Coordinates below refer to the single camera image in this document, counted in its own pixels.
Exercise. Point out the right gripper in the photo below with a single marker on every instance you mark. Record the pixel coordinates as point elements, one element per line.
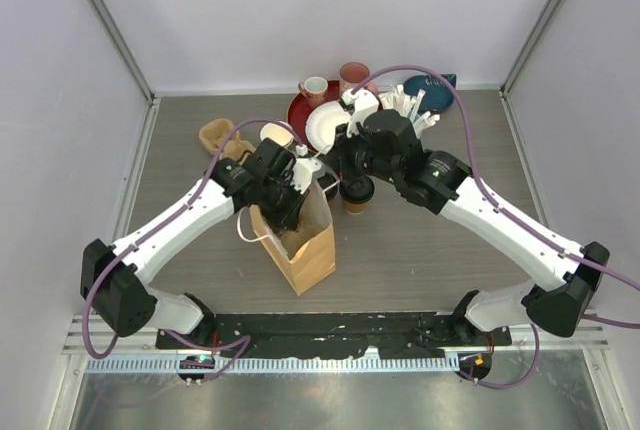
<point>339,154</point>

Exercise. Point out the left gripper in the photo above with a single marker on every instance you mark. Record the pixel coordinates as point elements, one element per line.
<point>287,219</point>

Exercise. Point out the cardboard cup carrier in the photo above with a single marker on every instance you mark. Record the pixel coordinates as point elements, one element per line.
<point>213,133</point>
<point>293,240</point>

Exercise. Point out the brown paper bag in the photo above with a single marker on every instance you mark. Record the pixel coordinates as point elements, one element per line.
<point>315,260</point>

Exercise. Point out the stack of paper cups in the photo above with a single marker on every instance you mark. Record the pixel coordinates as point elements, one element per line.
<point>281,134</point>

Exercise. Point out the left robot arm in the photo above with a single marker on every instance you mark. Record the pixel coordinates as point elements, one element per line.
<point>116,278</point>

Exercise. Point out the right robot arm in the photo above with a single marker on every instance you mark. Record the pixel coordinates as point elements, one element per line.
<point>562,280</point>

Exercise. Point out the white paper plate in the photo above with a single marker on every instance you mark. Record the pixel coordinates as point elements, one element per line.
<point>320,127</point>

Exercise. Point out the white wrapped straws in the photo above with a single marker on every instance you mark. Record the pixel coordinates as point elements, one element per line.
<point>408,106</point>

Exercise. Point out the tall pink mug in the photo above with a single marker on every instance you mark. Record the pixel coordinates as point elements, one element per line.
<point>351,74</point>

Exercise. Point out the red round tray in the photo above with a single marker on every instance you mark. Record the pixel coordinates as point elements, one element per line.
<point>299,110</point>

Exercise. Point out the small pink mug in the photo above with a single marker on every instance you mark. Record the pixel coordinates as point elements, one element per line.
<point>314,90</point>

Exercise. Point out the dark blue pouch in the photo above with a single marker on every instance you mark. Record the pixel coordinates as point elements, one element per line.
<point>437,97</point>

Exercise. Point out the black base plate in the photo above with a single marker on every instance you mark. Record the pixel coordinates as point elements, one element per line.
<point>341,335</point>

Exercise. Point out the aluminium rail frame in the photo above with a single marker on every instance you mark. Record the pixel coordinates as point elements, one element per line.
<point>153,351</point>

